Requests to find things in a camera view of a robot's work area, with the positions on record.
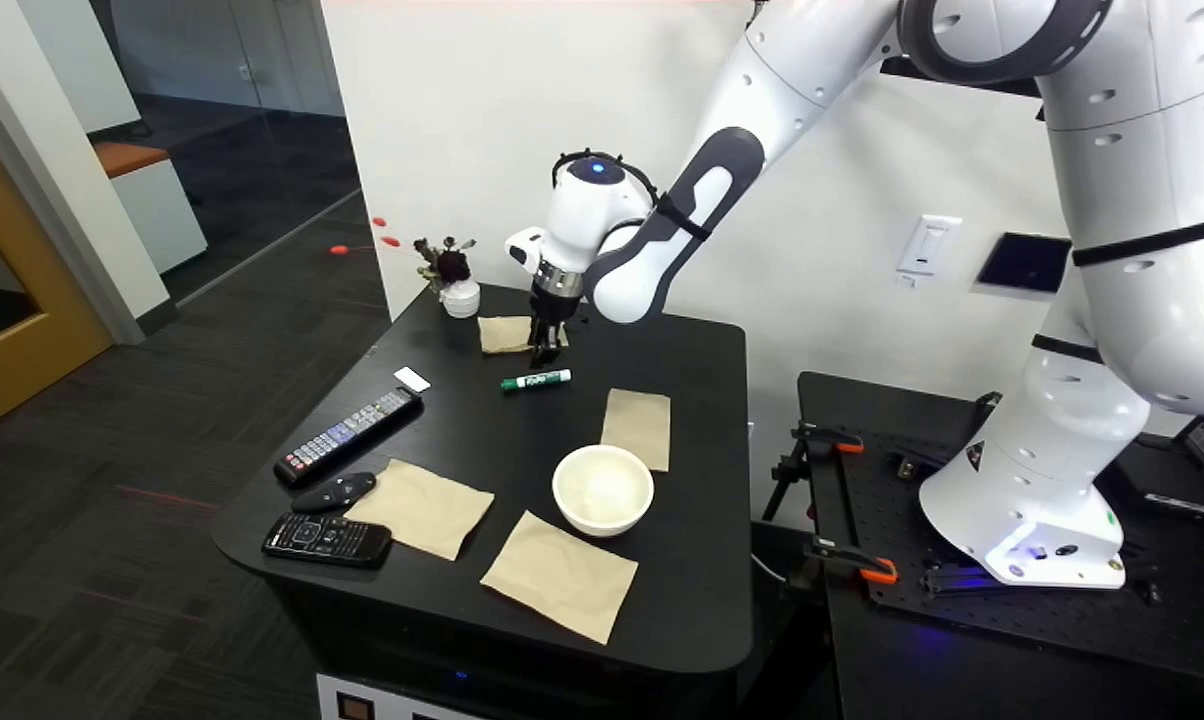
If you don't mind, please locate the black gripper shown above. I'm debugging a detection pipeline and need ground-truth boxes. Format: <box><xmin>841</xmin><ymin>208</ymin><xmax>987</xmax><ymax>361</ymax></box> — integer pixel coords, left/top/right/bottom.
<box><xmin>527</xmin><ymin>278</ymin><xmax>584</xmax><ymax>372</ymax></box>

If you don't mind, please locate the green capped marker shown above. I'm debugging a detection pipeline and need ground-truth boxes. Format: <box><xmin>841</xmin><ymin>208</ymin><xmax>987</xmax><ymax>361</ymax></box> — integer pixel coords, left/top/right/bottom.
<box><xmin>497</xmin><ymin>366</ymin><xmax>581</xmax><ymax>402</ymax></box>

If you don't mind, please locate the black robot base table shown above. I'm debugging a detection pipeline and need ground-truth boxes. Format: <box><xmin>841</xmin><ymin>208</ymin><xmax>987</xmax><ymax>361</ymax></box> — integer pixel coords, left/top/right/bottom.
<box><xmin>788</xmin><ymin>367</ymin><xmax>1204</xmax><ymax>720</ymax></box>

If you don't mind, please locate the white ceramic bowl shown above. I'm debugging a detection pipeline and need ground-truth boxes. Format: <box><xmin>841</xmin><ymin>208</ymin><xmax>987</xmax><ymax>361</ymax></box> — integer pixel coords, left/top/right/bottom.
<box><xmin>547</xmin><ymin>440</ymin><xmax>660</xmax><ymax>540</ymax></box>

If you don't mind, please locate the small folded tan napkin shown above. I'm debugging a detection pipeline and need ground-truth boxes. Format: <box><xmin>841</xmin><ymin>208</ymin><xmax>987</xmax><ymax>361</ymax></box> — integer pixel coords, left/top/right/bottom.
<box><xmin>473</xmin><ymin>314</ymin><xmax>550</xmax><ymax>361</ymax></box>

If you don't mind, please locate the white vase with dark plant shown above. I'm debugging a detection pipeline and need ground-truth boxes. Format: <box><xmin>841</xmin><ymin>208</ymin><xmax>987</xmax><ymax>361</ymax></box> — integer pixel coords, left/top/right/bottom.
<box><xmin>412</xmin><ymin>232</ymin><xmax>483</xmax><ymax>323</ymax></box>

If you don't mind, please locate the tan rectangular napkin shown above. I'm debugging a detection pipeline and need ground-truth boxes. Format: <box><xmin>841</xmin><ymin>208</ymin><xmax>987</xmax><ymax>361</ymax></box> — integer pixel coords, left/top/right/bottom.
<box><xmin>596</xmin><ymin>384</ymin><xmax>674</xmax><ymax>476</ymax></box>

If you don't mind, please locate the long black remote control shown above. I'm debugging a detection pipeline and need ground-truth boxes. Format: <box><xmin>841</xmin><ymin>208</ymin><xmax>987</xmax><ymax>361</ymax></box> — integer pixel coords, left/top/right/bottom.
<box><xmin>271</xmin><ymin>379</ymin><xmax>427</xmax><ymax>488</ymax></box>

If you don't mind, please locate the large tan square napkin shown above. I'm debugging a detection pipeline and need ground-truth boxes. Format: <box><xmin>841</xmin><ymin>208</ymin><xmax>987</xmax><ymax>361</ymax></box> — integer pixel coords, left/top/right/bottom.
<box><xmin>476</xmin><ymin>508</ymin><xmax>644</xmax><ymax>648</ymax></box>

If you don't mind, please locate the small black remote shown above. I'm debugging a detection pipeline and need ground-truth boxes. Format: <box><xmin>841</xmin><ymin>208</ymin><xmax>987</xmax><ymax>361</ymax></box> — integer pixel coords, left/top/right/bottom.
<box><xmin>290</xmin><ymin>468</ymin><xmax>380</xmax><ymax>519</ymax></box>

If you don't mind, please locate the black wide button remote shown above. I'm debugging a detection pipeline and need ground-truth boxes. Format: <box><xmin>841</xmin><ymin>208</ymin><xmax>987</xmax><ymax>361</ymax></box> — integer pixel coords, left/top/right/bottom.
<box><xmin>258</xmin><ymin>513</ymin><xmax>394</xmax><ymax>573</ymax></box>

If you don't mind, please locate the black work table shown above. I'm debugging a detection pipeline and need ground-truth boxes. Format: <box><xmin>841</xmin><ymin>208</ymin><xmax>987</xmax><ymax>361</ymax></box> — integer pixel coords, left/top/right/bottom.
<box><xmin>209</xmin><ymin>279</ymin><xmax>761</xmax><ymax>720</ymax></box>

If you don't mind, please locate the white label on table front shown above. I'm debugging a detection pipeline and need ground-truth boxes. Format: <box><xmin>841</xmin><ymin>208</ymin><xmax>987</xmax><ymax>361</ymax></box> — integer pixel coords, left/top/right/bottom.
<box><xmin>312</xmin><ymin>667</ymin><xmax>486</xmax><ymax>720</ymax></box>

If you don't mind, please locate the white bench with wooden top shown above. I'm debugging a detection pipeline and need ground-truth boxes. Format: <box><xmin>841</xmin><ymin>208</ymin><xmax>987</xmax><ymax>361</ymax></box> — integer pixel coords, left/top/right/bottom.
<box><xmin>90</xmin><ymin>131</ymin><xmax>212</xmax><ymax>279</ymax></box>

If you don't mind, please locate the wooden door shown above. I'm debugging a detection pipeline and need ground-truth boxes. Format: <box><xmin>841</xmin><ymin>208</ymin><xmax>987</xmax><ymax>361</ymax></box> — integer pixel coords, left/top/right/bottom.
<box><xmin>0</xmin><ymin>99</ymin><xmax>114</xmax><ymax>444</ymax></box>

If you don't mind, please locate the orange handled black clamp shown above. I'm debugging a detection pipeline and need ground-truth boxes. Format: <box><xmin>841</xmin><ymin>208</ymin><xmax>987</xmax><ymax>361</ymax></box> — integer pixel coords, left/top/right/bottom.
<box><xmin>808</xmin><ymin>538</ymin><xmax>904</xmax><ymax>597</ymax></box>
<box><xmin>788</xmin><ymin>422</ymin><xmax>870</xmax><ymax>464</ymax></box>

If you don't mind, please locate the white wall outlet plate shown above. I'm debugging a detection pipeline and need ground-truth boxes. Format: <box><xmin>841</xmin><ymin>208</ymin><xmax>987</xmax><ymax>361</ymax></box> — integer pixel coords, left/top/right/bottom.
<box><xmin>893</xmin><ymin>214</ymin><xmax>964</xmax><ymax>289</ymax></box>

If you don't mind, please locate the black wall panel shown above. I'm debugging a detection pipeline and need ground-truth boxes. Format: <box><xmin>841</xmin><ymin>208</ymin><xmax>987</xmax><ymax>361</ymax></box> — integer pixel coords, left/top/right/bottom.
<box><xmin>970</xmin><ymin>230</ymin><xmax>1076</xmax><ymax>297</ymax></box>

